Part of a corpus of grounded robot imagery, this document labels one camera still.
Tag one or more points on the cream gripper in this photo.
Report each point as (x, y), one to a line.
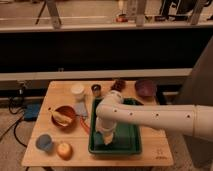
(107, 138)

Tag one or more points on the blue-green sponge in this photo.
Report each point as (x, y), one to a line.
(98, 140)

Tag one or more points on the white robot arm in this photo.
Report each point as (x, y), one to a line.
(192, 120)

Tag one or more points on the white plastic cup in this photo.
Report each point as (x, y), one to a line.
(78, 91)

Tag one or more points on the blue plastic cup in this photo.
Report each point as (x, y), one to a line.
(44, 142)

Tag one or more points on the green plastic tray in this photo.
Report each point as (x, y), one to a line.
(126, 140)

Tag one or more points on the grey spatula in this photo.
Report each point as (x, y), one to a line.
(80, 109)

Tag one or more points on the yellow apple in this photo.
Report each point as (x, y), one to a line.
(64, 150)

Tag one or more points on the wooden folding table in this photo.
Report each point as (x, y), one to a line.
(155, 147)

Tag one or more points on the yellow banana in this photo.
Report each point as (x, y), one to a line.
(61, 118)

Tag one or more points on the small dark metal can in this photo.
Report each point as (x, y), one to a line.
(96, 90)

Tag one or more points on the red-brown bowl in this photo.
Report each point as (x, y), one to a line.
(67, 110)

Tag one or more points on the bunch of dark grapes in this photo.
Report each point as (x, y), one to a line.
(118, 85)

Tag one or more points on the purple bowl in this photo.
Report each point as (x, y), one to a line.
(145, 88)

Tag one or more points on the blue box on floor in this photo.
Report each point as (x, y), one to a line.
(31, 112)

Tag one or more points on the red-handled utensil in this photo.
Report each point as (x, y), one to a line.
(84, 125)

